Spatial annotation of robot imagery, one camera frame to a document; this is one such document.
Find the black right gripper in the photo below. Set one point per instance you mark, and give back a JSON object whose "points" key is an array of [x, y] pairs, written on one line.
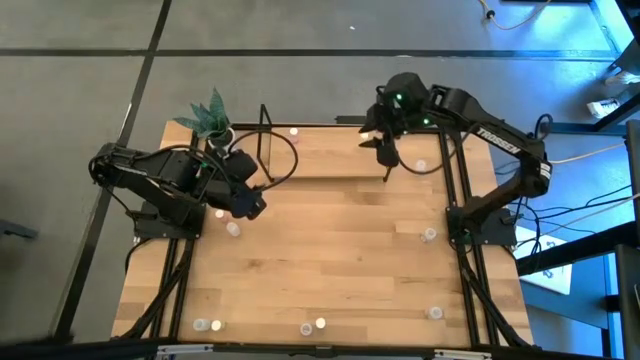
{"points": [[387, 130]]}

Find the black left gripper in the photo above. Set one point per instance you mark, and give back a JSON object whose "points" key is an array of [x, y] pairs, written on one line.
{"points": [[247, 202]]}

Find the clear medicine bottle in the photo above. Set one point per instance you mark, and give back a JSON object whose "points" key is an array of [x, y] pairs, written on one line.
{"points": [[232, 229], [306, 329], [436, 313], [201, 325]]}

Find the pink medicine bottle white cap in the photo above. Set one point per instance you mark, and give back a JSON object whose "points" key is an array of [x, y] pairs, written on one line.
{"points": [[219, 214], [293, 132]]}

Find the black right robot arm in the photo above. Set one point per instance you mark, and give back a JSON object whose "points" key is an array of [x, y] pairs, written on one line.
{"points": [[500, 135]]}

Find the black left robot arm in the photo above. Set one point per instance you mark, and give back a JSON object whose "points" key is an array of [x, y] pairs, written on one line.
{"points": [[150, 175]]}

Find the wooden shelf black metal ends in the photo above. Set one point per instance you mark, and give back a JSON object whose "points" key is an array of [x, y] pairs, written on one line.
{"points": [[325, 155]]}

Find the green plant in white pot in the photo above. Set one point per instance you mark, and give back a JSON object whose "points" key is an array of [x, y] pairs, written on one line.
{"points": [[210, 117]]}

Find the white paper sheet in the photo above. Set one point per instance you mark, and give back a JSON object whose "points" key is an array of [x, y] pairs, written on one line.
{"points": [[550, 280]]}

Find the grey metal foot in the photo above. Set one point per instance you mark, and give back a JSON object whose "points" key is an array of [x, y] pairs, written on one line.
{"points": [[17, 231]]}

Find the person's shoe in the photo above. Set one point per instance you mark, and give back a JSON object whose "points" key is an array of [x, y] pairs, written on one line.
{"points": [[622, 78], [603, 107]]}

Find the black desk bar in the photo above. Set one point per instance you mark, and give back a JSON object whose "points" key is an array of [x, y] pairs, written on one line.
{"points": [[575, 250]]}

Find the person's leg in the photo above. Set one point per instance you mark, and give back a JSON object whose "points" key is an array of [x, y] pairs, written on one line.
{"points": [[627, 57]]}

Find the silver metal bracket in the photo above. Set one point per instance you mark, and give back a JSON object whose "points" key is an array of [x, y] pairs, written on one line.
{"points": [[185, 349], [462, 354]]}

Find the black desk frame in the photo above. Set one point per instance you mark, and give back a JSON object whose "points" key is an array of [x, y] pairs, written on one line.
{"points": [[575, 128]]}

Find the black camera mount beam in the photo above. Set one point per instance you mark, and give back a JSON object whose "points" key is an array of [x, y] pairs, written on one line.
{"points": [[75, 352]]}

